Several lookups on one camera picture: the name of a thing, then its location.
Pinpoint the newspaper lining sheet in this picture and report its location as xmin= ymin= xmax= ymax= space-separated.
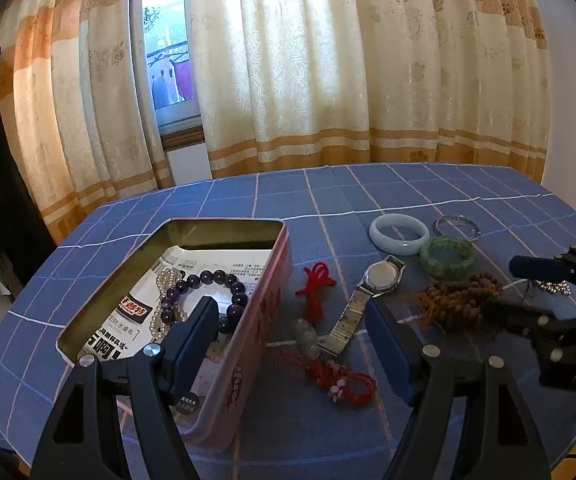
xmin=75 ymin=246 xmax=275 ymax=367

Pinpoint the white pearl bracelet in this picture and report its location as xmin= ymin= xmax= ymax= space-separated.
xmin=149 ymin=267 xmax=189 ymax=342

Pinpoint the silver metal wristwatch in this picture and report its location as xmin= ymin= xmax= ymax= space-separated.
xmin=318 ymin=255 xmax=407 ymax=359

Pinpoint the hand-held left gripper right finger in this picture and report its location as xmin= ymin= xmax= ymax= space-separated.
xmin=365 ymin=299 xmax=553 ymax=480

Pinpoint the blue checked tablecloth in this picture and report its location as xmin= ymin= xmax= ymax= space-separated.
xmin=0 ymin=162 xmax=576 ymax=480

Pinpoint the green jade bead bracelet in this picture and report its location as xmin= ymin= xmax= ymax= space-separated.
xmin=420 ymin=235 xmax=476 ymax=276

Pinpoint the wide cream orange curtain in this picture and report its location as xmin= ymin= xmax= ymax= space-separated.
xmin=183 ymin=0 xmax=554 ymax=184

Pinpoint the red knotted cord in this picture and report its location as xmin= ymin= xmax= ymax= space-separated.
xmin=295 ymin=263 xmax=337 ymax=323

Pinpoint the white jade bangle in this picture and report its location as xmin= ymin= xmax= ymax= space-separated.
xmin=369 ymin=214 xmax=431 ymax=256

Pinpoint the silver bead bracelet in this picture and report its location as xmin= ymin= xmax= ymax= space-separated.
xmin=530 ymin=280 xmax=571 ymax=297

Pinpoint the grey stone pendant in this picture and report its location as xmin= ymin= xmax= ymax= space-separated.
xmin=295 ymin=317 xmax=327 ymax=357

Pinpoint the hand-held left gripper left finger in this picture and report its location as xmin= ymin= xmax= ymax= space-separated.
xmin=28 ymin=296 xmax=221 ymax=480

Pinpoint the pink metal tin box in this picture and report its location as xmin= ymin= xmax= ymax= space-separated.
xmin=57 ymin=217 xmax=293 ymax=453

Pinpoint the brown wooden bead string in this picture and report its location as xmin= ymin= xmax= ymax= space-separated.
xmin=417 ymin=272 xmax=507 ymax=334

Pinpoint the narrow cream orange curtain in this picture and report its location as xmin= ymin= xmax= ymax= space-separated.
xmin=0 ymin=0 xmax=177 ymax=247

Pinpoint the window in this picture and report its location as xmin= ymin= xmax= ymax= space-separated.
xmin=130 ymin=0 xmax=203 ymax=135

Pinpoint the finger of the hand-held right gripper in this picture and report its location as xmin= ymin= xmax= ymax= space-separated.
xmin=488 ymin=298 xmax=558 ymax=340
xmin=510 ymin=245 xmax=576 ymax=304

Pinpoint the silver metal bangle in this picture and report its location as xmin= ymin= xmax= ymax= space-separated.
xmin=432 ymin=214 xmax=481 ymax=244

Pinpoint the wooden window sill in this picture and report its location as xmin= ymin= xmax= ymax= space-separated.
xmin=160 ymin=124 xmax=205 ymax=150

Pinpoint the purple bead bracelet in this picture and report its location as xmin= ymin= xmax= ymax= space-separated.
xmin=159 ymin=269 xmax=249 ymax=332

